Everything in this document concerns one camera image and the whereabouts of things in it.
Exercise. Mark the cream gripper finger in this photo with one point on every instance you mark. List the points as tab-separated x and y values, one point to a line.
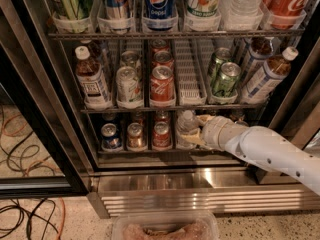
195	139
203	119

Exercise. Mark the clear water bottle bottom shelf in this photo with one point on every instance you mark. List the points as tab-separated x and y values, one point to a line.
186	124

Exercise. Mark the clear water bottle shelf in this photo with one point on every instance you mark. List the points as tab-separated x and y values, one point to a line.
186	124
240	15

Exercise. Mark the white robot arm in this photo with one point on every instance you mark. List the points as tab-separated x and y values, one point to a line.
259	146

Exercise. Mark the red can bottom shelf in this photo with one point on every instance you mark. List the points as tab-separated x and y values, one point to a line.
161	136

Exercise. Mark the green can front middle shelf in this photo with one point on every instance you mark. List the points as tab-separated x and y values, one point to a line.
226	80

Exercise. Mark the green can shelf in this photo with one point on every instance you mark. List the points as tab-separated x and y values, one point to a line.
226	80
218	57

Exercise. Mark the steel fridge bottom grille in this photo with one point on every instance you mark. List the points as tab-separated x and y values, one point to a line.
218	190

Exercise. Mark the empty white shelf tray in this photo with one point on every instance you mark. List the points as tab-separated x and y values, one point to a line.
189	80

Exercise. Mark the green can rear middle shelf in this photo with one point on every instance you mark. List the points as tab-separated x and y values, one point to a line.
218	57

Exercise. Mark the blue pepsi can bottom shelf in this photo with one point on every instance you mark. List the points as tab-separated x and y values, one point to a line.
111	138

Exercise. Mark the iced tea bottle right front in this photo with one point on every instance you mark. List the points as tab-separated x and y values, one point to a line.
273	71

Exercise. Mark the iced tea bottle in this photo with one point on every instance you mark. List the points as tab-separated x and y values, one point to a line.
259	50
92	80
273	71

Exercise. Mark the iced tea bottle right rear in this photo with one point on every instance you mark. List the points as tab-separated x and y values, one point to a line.
259	50

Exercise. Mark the clear water bottle top shelf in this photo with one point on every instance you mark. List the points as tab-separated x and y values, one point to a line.
240	15

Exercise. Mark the iced tea bottle left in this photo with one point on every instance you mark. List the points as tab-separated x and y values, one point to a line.
92	80

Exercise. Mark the large red coca-cola bottle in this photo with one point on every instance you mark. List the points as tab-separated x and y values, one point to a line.
285	13

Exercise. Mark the fridge glass door left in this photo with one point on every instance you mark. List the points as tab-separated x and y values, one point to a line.
70	183

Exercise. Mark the brown can bottom right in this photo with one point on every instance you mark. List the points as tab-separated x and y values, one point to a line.
241	122

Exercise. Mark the brown can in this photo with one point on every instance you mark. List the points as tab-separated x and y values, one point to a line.
135	137
241	122

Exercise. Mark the red coca-cola can front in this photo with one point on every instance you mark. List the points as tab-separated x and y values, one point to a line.
162	91

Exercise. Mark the red coca-cola can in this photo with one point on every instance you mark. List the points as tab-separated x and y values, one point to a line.
163	58
162	91

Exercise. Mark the brown can bottom left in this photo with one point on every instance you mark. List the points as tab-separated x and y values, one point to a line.
135	137

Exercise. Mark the white 7up can front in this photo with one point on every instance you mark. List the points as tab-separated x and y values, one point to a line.
129	91

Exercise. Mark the white 7up can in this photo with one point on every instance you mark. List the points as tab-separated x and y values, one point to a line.
129	91
131	58

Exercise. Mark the clear plastic food container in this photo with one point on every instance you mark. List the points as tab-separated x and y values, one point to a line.
166	225

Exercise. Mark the white 7up can rear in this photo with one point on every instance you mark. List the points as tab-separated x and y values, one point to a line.
131	58

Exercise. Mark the tall 7up can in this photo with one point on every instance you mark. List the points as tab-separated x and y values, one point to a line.
202	15

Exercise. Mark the tall blue pepsi can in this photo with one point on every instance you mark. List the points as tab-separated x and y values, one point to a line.
158	14

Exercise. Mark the tall red bull can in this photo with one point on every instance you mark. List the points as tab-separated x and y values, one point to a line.
117	13

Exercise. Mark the tall green monster can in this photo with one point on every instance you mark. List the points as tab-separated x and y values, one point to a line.
71	14

